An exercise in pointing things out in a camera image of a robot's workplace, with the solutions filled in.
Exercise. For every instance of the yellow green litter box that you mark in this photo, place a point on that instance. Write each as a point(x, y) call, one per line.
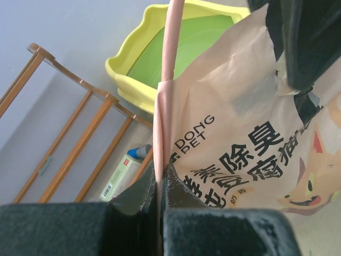
point(136, 68)

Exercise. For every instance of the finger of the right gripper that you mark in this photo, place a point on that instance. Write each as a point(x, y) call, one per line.
point(307, 33)

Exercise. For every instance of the brown wooden shelf rack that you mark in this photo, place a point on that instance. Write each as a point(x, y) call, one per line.
point(63, 137)

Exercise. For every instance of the blue grey bottle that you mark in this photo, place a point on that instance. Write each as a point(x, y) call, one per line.
point(140, 152)

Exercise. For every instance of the pink cat litter bag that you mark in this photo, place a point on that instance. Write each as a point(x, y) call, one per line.
point(229, 125)

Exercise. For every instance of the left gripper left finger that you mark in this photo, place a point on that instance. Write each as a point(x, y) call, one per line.
point(140, 195)

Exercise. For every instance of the pale green long box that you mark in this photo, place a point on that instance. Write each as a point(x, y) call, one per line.
point(121, 178)

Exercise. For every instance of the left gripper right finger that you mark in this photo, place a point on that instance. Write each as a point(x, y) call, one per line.
point(176, 193)

